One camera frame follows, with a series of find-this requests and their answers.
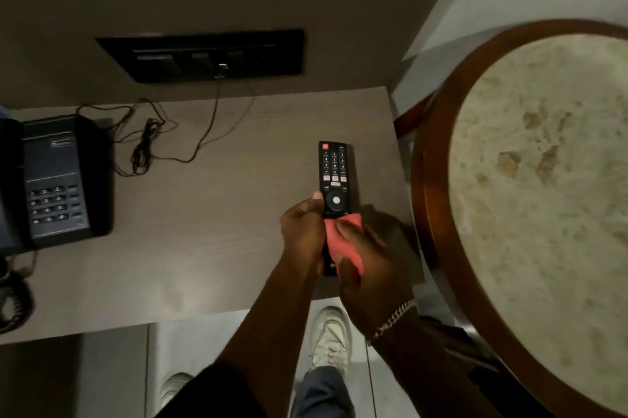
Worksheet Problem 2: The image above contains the person's right hand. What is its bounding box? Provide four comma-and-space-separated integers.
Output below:
335, 219, 419, 339

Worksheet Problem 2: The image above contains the person's left hand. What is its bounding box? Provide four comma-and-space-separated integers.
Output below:
280, 191, 326, 276

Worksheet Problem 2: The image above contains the pink cleaning cloth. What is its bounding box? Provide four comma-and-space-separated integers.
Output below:
325, 215, 365, 276

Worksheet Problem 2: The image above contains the black remote control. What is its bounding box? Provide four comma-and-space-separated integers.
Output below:
317, 141, 355, 277

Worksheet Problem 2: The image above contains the person's right forearm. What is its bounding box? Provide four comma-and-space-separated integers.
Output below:
365, 302, 496, 418

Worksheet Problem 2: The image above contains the person's left forearm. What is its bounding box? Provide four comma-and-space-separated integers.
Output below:
216, 256, 330, 384

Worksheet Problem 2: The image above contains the white sneaker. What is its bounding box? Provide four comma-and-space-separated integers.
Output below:
159, 372, 196, 409
309, 306, 353, 375

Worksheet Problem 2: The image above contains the blue jeans leg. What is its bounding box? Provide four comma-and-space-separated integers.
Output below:
290, 366, 356, 418

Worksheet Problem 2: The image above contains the round marble wooden table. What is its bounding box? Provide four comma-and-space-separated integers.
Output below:
394, 19, 628, 418

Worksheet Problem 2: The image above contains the black desk telephone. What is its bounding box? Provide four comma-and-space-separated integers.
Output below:
0, 113, 114, 256

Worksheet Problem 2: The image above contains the silver chain bracelet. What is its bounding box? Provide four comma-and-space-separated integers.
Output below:
364, 300, 419, 347

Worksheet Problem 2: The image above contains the thin black cable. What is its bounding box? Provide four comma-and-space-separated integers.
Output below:
76, 74, 256, 177

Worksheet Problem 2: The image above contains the black wall socket panel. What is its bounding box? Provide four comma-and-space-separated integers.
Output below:
95, 29, 306, 85

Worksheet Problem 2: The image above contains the coiled black telephone cord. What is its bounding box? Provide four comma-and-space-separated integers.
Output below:
0, 250, 39, 335

